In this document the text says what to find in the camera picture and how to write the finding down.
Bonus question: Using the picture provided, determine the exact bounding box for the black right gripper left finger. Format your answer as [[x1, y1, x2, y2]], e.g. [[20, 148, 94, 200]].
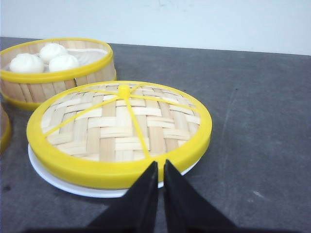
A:
[[87, 162, 158, 233]]

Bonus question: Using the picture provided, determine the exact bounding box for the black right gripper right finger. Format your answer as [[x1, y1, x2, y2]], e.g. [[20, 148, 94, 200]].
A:
[[164, 160, 239, 233]]

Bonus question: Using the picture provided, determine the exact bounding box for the woven bamboo steamer lid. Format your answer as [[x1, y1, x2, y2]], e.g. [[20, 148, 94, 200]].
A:
[[27, 81, 212, 189]]

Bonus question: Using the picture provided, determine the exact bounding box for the bamboo steamer basket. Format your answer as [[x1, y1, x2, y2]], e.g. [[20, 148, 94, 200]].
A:
[[0, 37, 117, 110], [0, 104, 12, 154]]

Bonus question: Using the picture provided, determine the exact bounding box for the white plate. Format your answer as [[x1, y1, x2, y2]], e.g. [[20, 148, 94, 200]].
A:
[[27, 143, 192, 199]]

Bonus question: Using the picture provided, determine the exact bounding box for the bamboo steamer basket front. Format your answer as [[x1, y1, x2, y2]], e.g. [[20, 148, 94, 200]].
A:
[[0, 104, 12, 154]]

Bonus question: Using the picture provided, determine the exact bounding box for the white steamer liner cloth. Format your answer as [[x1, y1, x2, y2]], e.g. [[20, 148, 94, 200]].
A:
[[67, 48, 107, 66]]

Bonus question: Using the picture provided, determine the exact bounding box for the white steamed bun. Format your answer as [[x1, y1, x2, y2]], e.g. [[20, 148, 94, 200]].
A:
[[39, 43, 68, 64], [9, 53, 45, 73], [49, 54, 80, 72]]

